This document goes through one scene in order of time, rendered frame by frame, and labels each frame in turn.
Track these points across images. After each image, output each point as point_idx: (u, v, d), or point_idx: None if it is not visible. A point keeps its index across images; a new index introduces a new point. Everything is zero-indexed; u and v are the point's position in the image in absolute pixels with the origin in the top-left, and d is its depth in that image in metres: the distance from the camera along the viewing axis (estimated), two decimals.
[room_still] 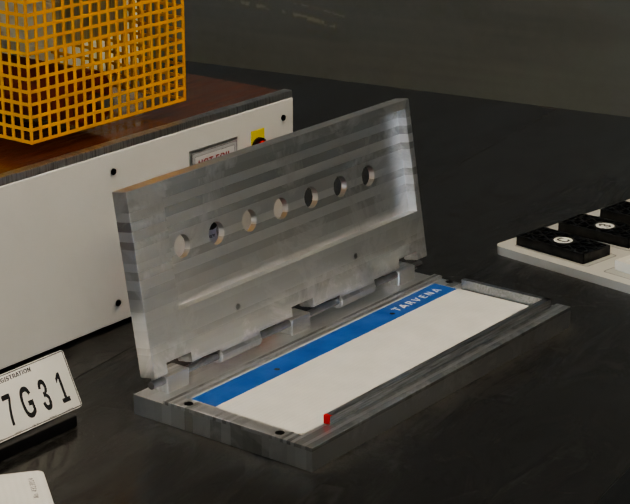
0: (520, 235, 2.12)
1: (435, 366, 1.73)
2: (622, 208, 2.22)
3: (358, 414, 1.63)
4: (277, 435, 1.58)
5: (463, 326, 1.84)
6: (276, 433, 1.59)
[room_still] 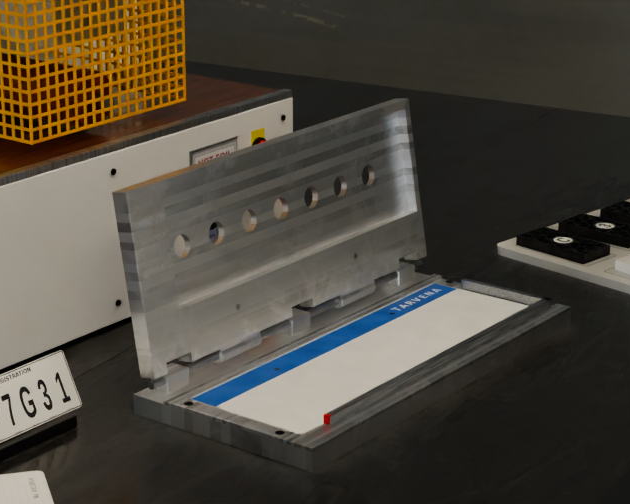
0: (520, 235, 2.12)
1: (435, 366, 1.73)
2: (622, 208, 2.22)
3: (358, 414, 1.63)
4: (277, 435, 1.58)
5: (463, 326, 1.84)
6: (276, 433, 1.59)
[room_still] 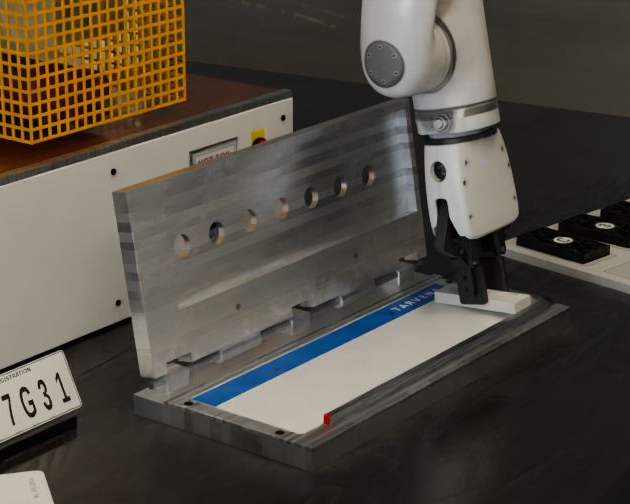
0: (520, 235, 2.12)
1: (435, 366, 1.73)
2: (622, 208, 2.22)
3: (358, 414, 1.63)
4: (277, 435, 1.58)
5: (463, 326, 1.84)
6: (276, 433, 1.59)
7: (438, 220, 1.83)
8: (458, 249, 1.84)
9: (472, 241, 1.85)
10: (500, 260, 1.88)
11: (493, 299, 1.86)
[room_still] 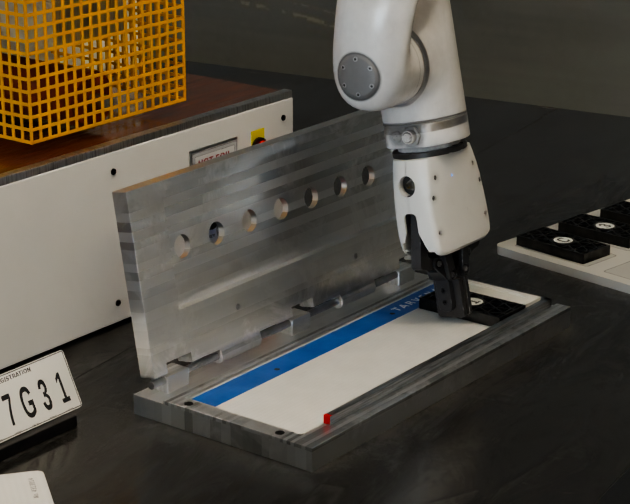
0: (520, 235, 2.12)
1: (435, 366, 1.73)
2: (622, 208, 2.22)
3: (358, 414, 1.63)
4: (277, 435, 1.58)
5: (463, 326, 1.84)
6: (276, 433, 1.59)
7: (411, 238, 1.80)
8: (436, 261, 1.81)
9: (447, 255, 1.82)
10: (463, 280, 1.84)
11: (504, 298, 1.88)
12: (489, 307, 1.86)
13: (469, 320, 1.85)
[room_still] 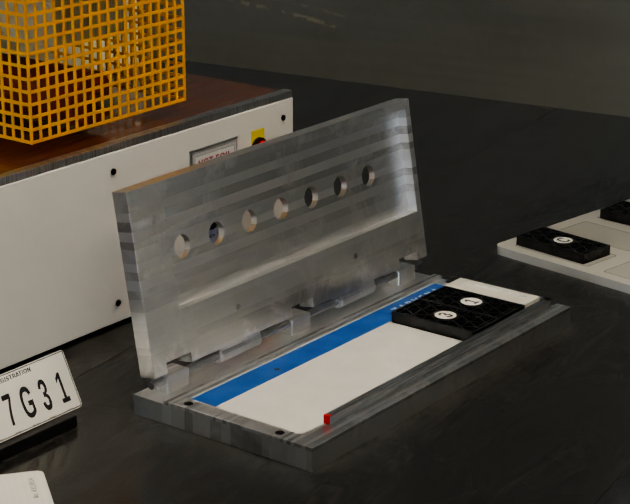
0: (520, 235, 2.12)
1: (435, 366, 1.73)
2: (622, 208, 2.22)
3: (358, 414, 1.63)
4: (277, 435, 1.58)
5: None
6: (276, 433, 1.59)
7: None
8: None
9: None
10: None
11: (503, 298, 1.88)
12: (488, 307, 1.86)
13: None
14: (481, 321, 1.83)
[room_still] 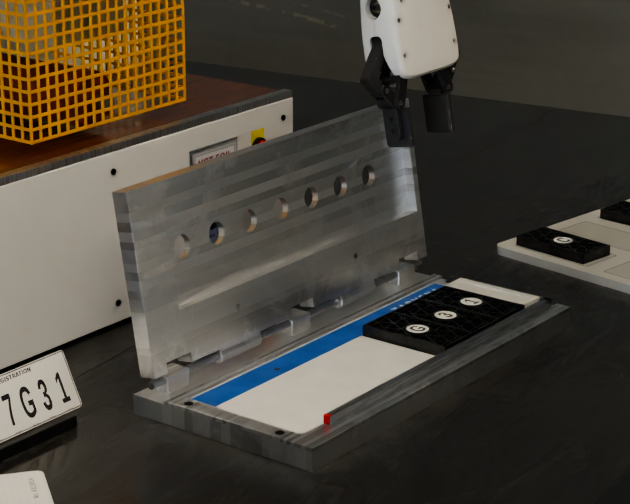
0: (520, 235, 2.12)
1: (435, 366, 1.73)
2: (622, 208, 2.22)
3: (358, 414, 1.63)
4: (277, 435, 1.58)
5: None
6: (276, 433, 1.59)
7: (369, 54, 1.80)
8: (383, 88, 1.79)
9: (402, 80, 1.81)
10: (446, 97, 1.86)
11: (503, 298, 1.88)
12: (488, 307, 1.86)
13: None
14: (481, 321, 1.83)
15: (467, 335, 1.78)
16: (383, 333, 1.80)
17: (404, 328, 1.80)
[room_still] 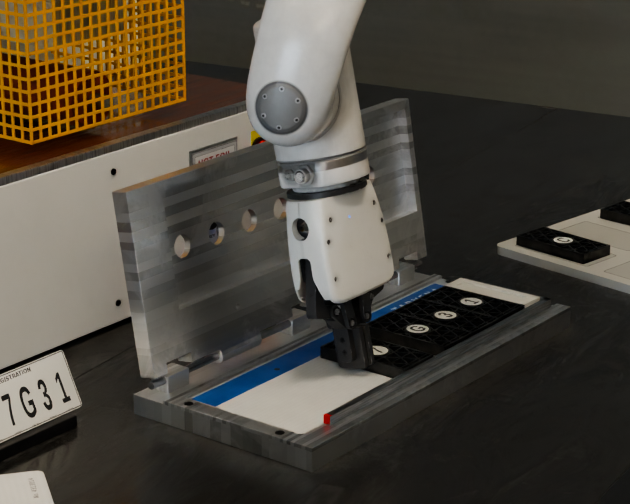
0: (520, 235, 2.12)
1: (435, 366, 1.73)
2: (622, 208, 2.22)
3: (358, 414, 1.63)
4: (277, 435, 1.58)
5: None
6: (276, 433, 1.59)
7: (306, 285, 1.67)
8: (333, 309, 1.68)
9: (345, 303, 1.69)
10: (364, 328, 1.71)
11: (503, 298, 1.88)
12: (488, 307, 1.86)
13: None
14: (481, 321, 1.83)
15: (467, 335, 1.78)
16: (383, 333, 1.80)
17: (404, 328, 1.80)
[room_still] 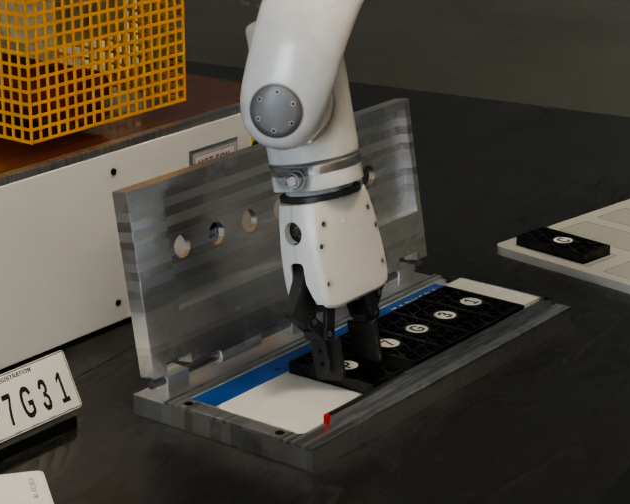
0: (520, 235, 2.12)
1: (435, 366, 1.73)
2: None
3: (358, 414, 1.63)
4: (277, 435, 1.58)
5: None
6: (276, 433, 1.59)
7: (291, 285, 1.65)
8: (310, 320, 1.65)
9: (329, 310, 1.66)
10: (372, 325, 1.71)
11: (503, 298, 1.88)
12: (488, 307, 1.86)
13: None
14: (481, 321, 1.83)
15: (466, 335, 1.78)
16: None
17: (403, 328, 1.80)
